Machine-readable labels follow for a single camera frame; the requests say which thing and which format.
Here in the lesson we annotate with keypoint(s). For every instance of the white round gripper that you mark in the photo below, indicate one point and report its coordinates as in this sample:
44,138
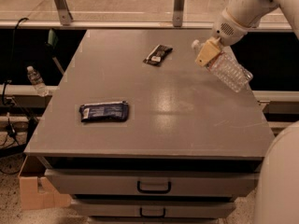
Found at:
228,32

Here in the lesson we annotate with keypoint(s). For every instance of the clear plastic water bottle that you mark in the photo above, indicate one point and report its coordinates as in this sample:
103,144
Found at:
228,71

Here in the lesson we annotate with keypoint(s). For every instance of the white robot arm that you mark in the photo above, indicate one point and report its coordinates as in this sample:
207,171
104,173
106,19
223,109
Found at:
277,195

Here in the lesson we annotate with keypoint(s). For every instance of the small water bottle on ledge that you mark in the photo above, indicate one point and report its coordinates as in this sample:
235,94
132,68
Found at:
37,81

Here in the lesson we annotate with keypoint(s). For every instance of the black snack packet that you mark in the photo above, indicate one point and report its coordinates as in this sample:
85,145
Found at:
157,55

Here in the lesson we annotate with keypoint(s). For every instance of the grey drawer cabinet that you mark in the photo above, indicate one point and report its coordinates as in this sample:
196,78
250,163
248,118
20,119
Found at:
181,118

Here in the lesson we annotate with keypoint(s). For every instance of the blue snack packet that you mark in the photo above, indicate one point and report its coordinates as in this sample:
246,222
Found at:
114,111

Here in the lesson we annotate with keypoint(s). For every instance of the lower grey drawer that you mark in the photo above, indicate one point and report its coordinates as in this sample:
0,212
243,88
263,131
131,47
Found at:
101,208

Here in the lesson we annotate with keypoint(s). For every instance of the grey drawer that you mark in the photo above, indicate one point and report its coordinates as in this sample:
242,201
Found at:
160,183
101,208

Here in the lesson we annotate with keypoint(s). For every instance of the upper grey drawer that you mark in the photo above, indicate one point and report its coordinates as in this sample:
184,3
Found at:
160,183

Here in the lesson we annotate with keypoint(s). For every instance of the cardboard box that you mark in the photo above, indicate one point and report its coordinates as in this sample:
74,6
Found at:
36,191

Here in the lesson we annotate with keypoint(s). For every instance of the middle metal bracket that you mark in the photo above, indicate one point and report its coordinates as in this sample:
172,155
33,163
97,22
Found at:
178,12

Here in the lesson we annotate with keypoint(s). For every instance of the metal bracket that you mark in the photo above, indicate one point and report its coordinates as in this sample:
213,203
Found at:
64,14
178,12

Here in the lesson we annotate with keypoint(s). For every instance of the left metal bracket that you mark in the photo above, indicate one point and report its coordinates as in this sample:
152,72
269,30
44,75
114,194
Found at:
64,14

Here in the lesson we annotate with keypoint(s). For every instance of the green handled tool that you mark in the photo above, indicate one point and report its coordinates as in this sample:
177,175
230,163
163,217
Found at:
51,46

